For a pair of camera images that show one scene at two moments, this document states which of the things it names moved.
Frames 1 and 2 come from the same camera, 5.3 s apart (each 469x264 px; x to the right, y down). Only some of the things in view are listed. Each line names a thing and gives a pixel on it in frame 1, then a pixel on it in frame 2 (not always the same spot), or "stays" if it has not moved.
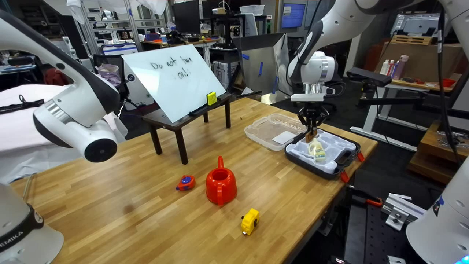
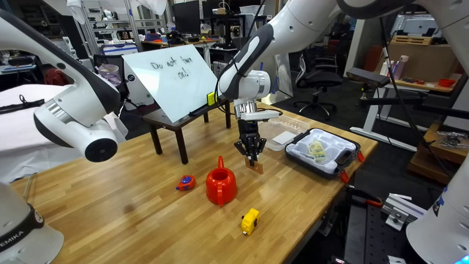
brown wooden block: x=309 y=137 -> x=255 y=166
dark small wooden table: x=157 y=122 stays
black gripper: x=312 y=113 -> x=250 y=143
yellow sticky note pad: x=211 y=99 stays
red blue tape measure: x=185 y=184 stays
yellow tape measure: x=249 y=220 stays
